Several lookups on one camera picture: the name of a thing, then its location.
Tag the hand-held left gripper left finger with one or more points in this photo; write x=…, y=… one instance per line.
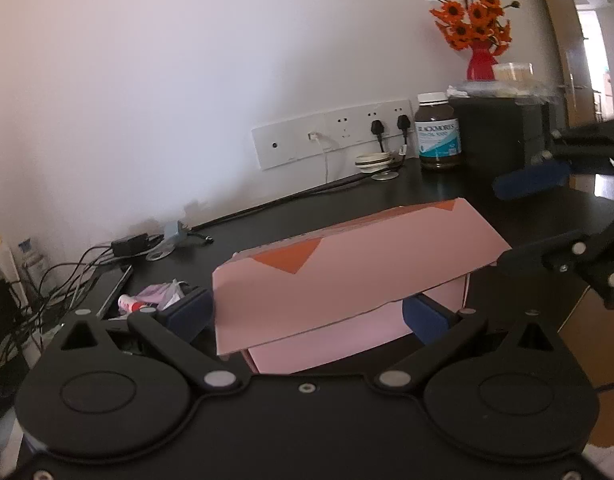
x=189, y=312

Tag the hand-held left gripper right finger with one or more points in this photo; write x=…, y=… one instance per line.
x=427, y=316

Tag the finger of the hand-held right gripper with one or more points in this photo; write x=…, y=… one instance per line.
x=537, y=255
x=532, y=180

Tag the pink cardboard box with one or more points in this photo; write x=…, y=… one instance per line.
x=337, y=285

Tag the black desktop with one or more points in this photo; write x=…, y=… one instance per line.
x=267, y=220

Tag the clear bag of toiletries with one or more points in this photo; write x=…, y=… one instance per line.
x=179, y=290

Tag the black storage box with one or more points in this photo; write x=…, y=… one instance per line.
x=492, y=135

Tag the red and white tube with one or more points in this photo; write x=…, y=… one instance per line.
x=129, y=304

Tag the black tablet with silver edge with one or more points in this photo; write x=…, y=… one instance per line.
x=112, y=290

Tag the grey charger plug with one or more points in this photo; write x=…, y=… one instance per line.
x=174, y=230

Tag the black power adapter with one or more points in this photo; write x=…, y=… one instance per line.
x=129, y=245

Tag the clear plastic tray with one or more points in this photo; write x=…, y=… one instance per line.
x=487, y=89

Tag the brown supplement bottle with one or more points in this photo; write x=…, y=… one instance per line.
x=437, y=135

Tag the clear cotton swab box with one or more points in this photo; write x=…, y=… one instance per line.
x=512, y=72

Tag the red vase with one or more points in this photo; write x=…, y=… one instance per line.
x=481, y=65

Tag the clear round disc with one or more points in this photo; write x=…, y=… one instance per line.
x=385, y=176

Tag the white round dish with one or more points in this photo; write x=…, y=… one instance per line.
x=374, y=161

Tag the clear bottle with blue cap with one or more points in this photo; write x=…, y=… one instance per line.
x=32, y=265

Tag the orange artificial flowers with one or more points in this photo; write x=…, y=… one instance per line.
x=462, y=30

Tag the white tube with yellow cap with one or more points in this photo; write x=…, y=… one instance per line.
x=2, y=270

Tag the black wall plug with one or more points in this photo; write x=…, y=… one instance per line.
x=378, y=127
x=403, y=122

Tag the wooden door frame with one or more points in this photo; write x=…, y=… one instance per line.
x=557, y=10

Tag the white wall outlet panel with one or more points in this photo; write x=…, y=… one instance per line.
x=287, y=145

